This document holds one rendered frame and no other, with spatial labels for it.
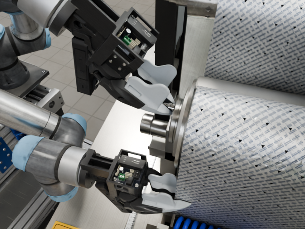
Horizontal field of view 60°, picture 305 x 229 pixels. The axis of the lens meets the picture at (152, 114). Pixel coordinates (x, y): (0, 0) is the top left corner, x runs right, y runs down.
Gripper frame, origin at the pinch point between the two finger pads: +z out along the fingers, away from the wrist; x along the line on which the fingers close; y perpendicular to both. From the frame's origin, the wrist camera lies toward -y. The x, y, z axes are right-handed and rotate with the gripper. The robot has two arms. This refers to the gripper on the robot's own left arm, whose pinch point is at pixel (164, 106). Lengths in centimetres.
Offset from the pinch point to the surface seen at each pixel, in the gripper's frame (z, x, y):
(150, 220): 22.9, -5.8, -28.8
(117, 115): 6.7, 24.7, -42.3
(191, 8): -4.4, 20.9, 4.6
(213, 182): 12.4, -7.2, 1.3
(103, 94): 20, 114, -148
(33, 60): -44, 137, -202
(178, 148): 2.7, -7.9, 3.3
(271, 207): 21.9, -7.2, 5.2
